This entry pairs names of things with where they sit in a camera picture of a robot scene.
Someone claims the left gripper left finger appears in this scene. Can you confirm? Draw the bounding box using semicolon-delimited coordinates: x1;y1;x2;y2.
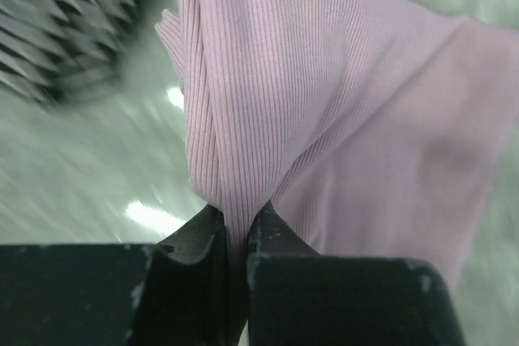
158;205;227;342

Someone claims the pink tank top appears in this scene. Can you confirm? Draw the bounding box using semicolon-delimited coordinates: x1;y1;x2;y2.
157;0;518;285

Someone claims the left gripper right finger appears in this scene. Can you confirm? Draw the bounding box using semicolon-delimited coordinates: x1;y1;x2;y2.
247;204;320;256

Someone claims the striped folded tank top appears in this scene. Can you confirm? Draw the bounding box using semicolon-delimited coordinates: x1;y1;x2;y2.
1;0;150;105

